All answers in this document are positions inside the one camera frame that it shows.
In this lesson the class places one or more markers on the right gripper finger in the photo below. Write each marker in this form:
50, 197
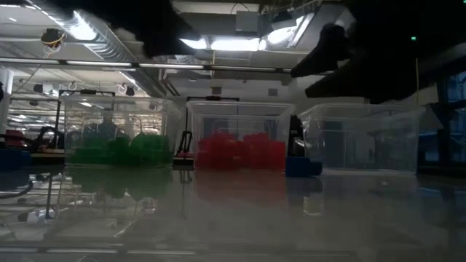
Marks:
342, 85
331, 51

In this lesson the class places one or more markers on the blue plastic building block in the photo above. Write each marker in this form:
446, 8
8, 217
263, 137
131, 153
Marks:
304, 167

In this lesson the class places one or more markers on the red plastic building block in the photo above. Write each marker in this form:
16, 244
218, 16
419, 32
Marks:
278, 156
251, 156
209, 156

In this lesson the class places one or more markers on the large red building block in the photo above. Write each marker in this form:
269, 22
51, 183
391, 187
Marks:
256, 137

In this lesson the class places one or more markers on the green plastic building block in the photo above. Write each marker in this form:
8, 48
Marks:
119, 151
89, 154
151, 147

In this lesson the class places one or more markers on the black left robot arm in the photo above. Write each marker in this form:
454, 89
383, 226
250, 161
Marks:
164, 32

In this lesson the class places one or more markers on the clear plastic bin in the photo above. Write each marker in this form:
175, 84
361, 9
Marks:
364, 131
240, 116
120, 109

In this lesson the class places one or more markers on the grey ceiling box unit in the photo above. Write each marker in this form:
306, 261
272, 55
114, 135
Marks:
247, 22

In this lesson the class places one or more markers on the bright ceiling light panel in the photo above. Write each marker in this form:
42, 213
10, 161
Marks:
234, 44
194, 43

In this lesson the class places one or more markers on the blue background panel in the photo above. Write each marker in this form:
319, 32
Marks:
457, 142

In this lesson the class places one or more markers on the grey horizontal ceiling pipe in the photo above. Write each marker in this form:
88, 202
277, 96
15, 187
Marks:
164, 66

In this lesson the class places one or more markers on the black clamp behind bins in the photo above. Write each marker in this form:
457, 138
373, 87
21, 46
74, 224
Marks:
185, 145

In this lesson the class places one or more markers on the white translucent table mat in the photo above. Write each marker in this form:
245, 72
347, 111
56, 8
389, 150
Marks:
233, 225

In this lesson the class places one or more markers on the person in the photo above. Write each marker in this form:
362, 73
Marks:
107, 125

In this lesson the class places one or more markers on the red background object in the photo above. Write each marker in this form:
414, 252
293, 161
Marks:
14, 138

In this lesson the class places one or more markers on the black camera stand pole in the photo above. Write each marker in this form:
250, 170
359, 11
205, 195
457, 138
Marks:
296, 134

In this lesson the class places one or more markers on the silver ventilation duct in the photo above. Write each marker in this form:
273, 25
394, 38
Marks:
109, 36

